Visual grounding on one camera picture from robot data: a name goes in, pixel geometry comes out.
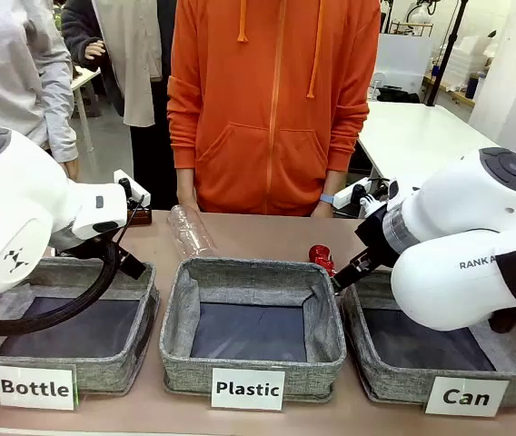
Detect black stand pole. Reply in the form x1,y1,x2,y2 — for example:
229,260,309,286
425,0,471,107

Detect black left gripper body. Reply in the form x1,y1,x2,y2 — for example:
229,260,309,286
111,243,147,280

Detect crushed red can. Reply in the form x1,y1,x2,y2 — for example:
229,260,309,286
308,243,337,277

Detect person's right hand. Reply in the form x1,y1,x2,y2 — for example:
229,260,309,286
176,179,201,213

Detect white Can label card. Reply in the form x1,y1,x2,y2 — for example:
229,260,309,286
424,375,511,418

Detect small white table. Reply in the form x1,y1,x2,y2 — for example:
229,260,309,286
70,67,103,154

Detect person's right forearm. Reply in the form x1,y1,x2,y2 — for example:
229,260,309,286
167,102,199,172

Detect small brown box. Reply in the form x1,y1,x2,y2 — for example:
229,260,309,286
126,207,154,227

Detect white Bottle label card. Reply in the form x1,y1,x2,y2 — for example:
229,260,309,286
0,362,78,412

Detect person in beige vest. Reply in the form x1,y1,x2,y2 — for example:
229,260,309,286
60,0,178,211

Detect person's left forearm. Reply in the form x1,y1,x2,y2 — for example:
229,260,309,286
323,102,372,197

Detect translucent white storage boxes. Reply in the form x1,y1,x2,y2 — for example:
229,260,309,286
443,35,498,88

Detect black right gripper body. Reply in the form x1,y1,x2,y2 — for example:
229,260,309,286
354,204,400,273

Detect grey fabric basket labelled Bottle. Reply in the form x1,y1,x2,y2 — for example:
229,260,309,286
0,256,162,397

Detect grey fabric basket labelled Can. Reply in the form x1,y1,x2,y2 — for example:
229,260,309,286
340,267,516,406

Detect grey fabric basket labelled Plastic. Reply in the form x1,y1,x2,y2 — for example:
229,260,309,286
158,256,348,403

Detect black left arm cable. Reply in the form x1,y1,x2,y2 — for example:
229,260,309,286
0,235,122,337

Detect hand of beige vest person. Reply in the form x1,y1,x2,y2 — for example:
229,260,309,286
84,39,106,61

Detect clear unlabelled plastic bottle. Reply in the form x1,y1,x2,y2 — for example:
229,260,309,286
168,203,219,261

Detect person in orange hoodie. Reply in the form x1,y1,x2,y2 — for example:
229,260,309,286
166,0,382,218

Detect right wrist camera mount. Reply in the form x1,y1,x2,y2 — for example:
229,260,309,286
359,179,401,215

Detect person in grey jacket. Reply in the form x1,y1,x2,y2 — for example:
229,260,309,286
0,0,80,181

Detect large white table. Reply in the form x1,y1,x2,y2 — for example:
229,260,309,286
356,100,513,183

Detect white Plastic label card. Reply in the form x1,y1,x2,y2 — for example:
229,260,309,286
210,367,286,412

